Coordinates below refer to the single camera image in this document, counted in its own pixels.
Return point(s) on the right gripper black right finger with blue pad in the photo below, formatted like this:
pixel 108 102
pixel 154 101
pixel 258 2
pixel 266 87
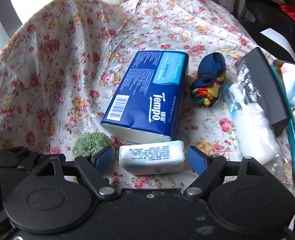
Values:
pixel 211 171

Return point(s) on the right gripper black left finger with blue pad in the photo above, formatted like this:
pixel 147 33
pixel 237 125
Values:
pixel 92 168

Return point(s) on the green scrubber ball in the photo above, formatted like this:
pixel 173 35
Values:
pixel 91 143

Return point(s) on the cotton pads plastic bag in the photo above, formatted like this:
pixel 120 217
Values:
pixel 246 104

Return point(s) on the small white tissue packet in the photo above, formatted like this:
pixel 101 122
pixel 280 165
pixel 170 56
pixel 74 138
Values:
pixel 153 158

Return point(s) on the colourful rolled sock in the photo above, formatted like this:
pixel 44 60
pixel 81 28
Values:
pixel 205 90

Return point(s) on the blue Tempo tissue pack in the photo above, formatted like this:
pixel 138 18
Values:
pixel 146 106

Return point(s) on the floral tablecloth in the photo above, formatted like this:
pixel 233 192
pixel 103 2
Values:
pixel 60 70

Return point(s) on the black rectangular box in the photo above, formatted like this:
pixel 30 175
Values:
pixel 256 79

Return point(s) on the gold teal metal tin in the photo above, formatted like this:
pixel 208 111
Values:
pixel 275 66

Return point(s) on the white paper sheet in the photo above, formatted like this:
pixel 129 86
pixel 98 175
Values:
pixel 280 40

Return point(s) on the black leather sofa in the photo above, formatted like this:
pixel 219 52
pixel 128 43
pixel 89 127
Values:
pixel 269 14

